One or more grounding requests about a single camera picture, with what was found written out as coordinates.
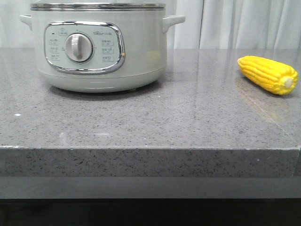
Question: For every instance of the glass pot lid steel rim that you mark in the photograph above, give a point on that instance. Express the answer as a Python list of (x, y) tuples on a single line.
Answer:
[(83, 5)]

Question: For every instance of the yellow corn cob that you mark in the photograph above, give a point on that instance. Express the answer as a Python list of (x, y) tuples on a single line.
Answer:
[(273, 76)]

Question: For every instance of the pale green electric cooking pot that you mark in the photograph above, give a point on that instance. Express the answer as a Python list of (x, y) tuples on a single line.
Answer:
[(95, 56)]

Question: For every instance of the white pleated curtain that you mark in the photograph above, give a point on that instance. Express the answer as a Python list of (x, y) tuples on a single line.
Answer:
[(209, 24)]

